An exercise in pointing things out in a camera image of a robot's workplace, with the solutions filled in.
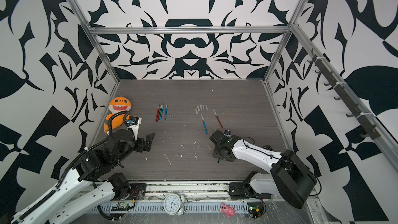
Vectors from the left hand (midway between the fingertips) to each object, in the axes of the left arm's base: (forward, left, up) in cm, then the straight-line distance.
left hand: (143, 129), depth 72 cm
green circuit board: (-31, -50, -22) cm, 63 cm away
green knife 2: (-9, -36, -20) cm, 42 cm away
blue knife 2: (+24, -5, -21) cm, 33 cm away
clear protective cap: (+25, -26, -20) cm, 42 cm away
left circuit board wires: (-27, +10, -21) cm, 36 cm away
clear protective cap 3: (+26, -30, -20) cm, 44 cm away
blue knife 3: (+14, -30, -21) cm, 39 cm away
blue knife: (+22, -2, -20) cm, 30 cm away
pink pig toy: (-31, -37, -18) cm, 51 cm away
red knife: (+23, 0, -20) cm, 30 cm away
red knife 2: (+17, -38, -20) cm, 47 cm away
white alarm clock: (-27, -14, -16) cm, 35 cm away
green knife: (+23, -1, -20) cm, 30 cm away
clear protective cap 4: (+26, -32, -20) cm, 45 cm away
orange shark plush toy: (+23, +23, -11) cm, 34 cm away
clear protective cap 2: (+25, -28, -20) cm, 43 cm away
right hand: (-5, -36, -21) cm, 42 cm away
